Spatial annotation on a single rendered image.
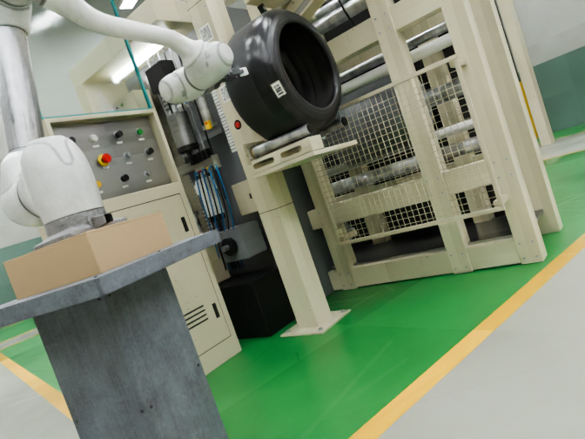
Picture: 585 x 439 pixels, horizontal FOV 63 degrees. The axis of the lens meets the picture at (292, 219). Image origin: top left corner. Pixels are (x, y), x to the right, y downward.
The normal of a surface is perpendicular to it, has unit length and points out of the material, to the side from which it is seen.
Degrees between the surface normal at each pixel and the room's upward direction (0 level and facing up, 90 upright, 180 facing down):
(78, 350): 90
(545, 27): 90
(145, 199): 90
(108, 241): 90
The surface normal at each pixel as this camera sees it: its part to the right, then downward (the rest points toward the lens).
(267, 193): -0.58, 0.25
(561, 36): -0.74, 0.30
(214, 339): 0.74, -0.22
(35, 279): -0.34, 0.18
